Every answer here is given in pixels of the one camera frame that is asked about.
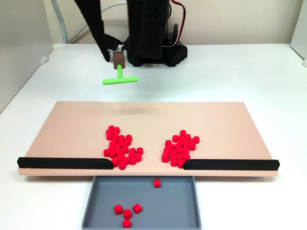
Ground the green T-shaped pusher tool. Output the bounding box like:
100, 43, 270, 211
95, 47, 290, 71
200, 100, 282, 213
102, 50, 140, 86

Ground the white side panel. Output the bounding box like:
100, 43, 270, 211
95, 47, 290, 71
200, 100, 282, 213
289, 0, 307, 60
0, 43, 54, 115

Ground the beige flat board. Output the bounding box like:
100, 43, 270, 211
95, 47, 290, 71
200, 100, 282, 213
18, 101, 280, 179

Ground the black guide bar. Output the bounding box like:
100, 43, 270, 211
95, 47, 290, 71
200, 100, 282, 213
17, 157, 114, 170
183, 159, 280, 171

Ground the grey shallow tray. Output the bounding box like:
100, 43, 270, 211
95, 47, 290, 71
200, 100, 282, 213
81, 176, 201, 230

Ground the thin white cable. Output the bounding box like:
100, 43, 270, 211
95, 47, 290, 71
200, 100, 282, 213
68, 1, 129, 44

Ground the thick grey cable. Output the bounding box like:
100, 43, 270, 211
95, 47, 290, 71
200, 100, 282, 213
50, 0, 69, 44

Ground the red white black servo cable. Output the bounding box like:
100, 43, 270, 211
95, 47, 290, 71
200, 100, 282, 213
163, 0, 187, 47

